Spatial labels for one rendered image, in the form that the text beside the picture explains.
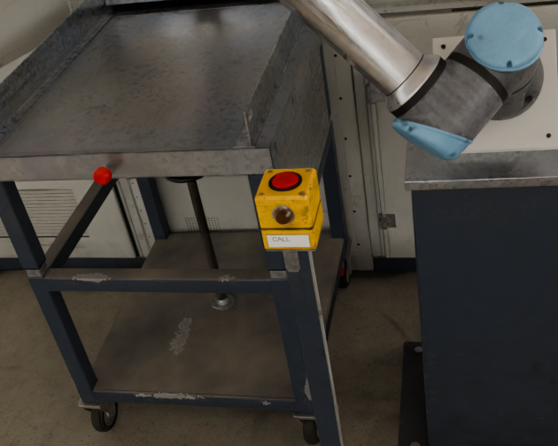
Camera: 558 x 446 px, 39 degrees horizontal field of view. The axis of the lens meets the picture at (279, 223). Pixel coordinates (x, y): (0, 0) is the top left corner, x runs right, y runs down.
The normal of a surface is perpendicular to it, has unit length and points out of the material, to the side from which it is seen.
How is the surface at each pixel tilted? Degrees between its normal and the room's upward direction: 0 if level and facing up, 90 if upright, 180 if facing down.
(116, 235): 90
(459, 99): 55
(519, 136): 45
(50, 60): 90
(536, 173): 0
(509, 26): 39
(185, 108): 0
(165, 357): 0
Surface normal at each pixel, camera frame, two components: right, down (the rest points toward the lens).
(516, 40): -0.14, -0.25
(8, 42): 0.83, 0.22
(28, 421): -0.15, -0.80
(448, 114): 0.04, 0.15
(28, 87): 0.97, -0.01
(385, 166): -0.19, 0.60
